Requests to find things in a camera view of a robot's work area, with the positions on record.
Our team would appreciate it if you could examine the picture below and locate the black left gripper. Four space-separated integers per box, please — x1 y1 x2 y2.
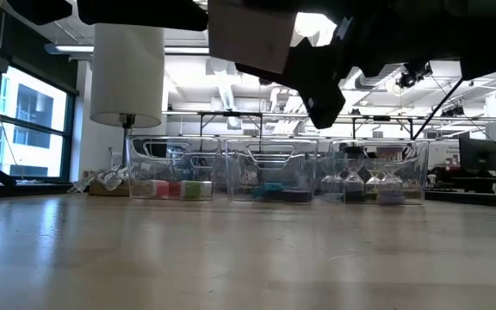
77 0 210 33

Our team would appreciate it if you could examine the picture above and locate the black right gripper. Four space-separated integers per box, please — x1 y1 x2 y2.
299 0 496 130

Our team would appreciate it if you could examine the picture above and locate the teal digital clock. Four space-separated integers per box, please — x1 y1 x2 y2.
251 182 285 201

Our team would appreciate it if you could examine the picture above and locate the mint green hourglass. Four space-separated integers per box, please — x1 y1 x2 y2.
319 150 346 203

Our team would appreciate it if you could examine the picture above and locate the dark purple rectangular block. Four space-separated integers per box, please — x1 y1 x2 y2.
280 189 314 203

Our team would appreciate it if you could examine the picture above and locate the small green cube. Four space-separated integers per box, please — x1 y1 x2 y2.
181 180 204 201

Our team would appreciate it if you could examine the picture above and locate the lavender hourglass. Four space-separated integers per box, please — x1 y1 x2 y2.
375 146 406 206

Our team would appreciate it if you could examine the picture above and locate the small pink cube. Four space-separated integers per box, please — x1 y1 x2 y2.
151 179 171 200

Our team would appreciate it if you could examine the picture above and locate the black ceiling spotlight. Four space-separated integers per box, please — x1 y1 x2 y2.
396 59 434 90

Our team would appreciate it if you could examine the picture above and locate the white cylinder shade lamp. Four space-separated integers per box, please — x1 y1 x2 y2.
90 23 166 177

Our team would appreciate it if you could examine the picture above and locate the long ceiling light bar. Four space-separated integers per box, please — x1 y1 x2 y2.
45 42 210 60

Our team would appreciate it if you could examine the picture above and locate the black diagonal pole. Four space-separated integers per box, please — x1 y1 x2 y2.
411 78 465 141

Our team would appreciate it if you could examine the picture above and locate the clear plastic bin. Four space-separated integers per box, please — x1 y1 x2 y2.
126 136 224 202
225 138 319 203
319 139 431 206

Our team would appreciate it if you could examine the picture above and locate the black computer monitor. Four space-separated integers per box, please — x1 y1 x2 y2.
458 136 496 172

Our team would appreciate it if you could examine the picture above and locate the black desk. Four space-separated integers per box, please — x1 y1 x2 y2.
424 188 496 210

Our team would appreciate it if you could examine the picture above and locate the silver ventilation duct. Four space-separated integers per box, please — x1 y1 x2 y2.
353 64 406 92

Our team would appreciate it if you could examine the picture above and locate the black overhead rack frame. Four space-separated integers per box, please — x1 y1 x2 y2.
161 109 486 141

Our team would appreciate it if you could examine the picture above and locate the white lamp cable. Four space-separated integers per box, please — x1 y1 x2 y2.
73 165 133 193

